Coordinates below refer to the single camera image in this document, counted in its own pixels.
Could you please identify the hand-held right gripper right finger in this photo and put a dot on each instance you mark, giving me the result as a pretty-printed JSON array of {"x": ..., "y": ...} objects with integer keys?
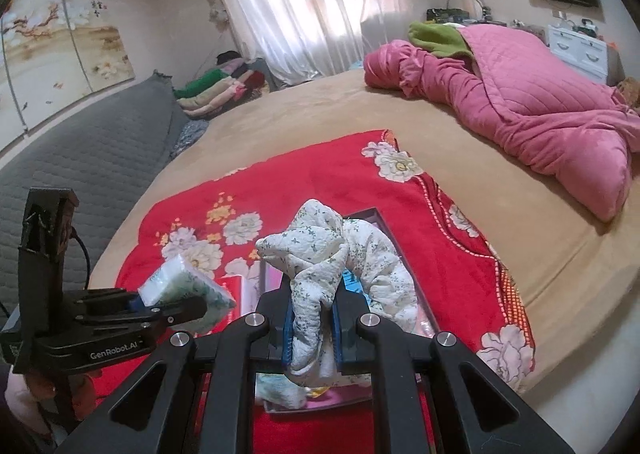
[{"x": 339, "y": 329}]

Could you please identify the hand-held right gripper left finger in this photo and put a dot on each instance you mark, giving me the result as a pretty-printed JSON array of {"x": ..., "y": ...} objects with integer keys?
[{"x": 287, "y": 329}]

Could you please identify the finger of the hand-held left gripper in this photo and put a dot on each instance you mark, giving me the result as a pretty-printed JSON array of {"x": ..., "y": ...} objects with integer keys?
[
  {"x": 180, "y": 311},
  {"x": 100, "y": 298}
]

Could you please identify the dark tray with pink lining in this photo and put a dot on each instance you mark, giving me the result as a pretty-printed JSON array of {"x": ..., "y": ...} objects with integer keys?
[{"x": 325, "y": 396}]

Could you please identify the white floral scrunchie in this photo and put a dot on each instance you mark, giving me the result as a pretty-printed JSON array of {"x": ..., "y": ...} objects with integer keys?
[{"x": 310, "y": 254}]

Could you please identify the person's left hand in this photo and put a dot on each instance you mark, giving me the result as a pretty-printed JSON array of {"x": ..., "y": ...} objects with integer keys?
[{"x": 45, "y": 386}]

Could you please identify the red floral blanket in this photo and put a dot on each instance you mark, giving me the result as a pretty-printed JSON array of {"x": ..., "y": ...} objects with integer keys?
[{"x": 450, "y": 259}]

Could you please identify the blue speckled cloth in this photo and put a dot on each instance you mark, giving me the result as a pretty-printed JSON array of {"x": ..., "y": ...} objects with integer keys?
[{"x": 189, "y": 136}]

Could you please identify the beige bed sheet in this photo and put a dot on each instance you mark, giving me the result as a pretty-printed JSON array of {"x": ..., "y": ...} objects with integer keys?
[{"x": 350, "y": 113}]

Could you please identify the stack of folded clothes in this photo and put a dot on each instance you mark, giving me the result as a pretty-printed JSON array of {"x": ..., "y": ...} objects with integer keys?
[{"x": 220, "y": 83}]

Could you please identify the pink quilt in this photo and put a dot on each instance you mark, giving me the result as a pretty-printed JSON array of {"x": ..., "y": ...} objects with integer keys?
[{"x": 540, "y": 103}]

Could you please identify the green cloth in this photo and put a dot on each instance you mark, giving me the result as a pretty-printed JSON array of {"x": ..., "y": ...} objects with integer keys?
[{"x": 435, "y": 38}]

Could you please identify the white dresser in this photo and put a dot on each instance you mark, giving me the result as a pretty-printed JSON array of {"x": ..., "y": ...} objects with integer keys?
[{"x": 580, "y": 51}]

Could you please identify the brown plush toy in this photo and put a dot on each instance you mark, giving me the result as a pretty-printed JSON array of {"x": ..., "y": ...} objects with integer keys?
[{"x": 629, "y": 91}]

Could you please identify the floral wall painting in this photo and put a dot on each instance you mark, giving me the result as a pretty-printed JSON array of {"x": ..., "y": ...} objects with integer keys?
[{"x": 65, "y": 48}]

